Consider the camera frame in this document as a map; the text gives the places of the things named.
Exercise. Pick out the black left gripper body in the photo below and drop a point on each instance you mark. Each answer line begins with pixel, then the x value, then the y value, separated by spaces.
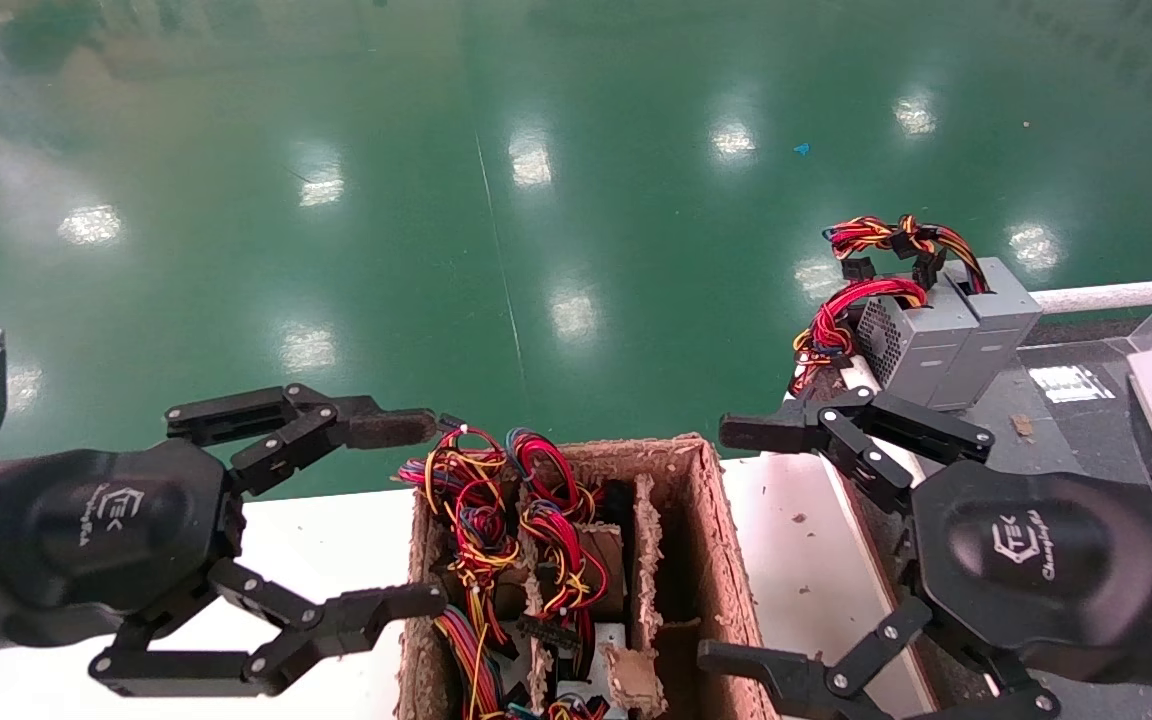
pixel 116 520

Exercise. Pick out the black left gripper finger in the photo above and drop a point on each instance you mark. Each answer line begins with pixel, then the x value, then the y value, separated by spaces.
pixel 306 420
pixel 336 620

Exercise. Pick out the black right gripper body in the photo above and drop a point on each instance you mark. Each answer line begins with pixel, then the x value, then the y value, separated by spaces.
pixel 1036 560

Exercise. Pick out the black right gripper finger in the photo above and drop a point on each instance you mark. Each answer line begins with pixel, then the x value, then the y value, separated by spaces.
pixel 926 428
pixel 786 680

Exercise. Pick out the brown cardboard crumb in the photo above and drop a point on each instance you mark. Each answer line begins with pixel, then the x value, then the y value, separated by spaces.
pixel 1021 425

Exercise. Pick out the black conveyor belt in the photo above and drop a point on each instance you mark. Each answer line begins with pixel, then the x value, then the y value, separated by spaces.
pixel 1066 430

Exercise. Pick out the brown cardboard box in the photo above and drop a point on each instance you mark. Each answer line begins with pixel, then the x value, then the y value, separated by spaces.
pixel 726 560

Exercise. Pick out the brown cardboard divider insert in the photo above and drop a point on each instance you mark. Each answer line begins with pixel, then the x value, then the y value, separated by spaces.
pixel 647 560

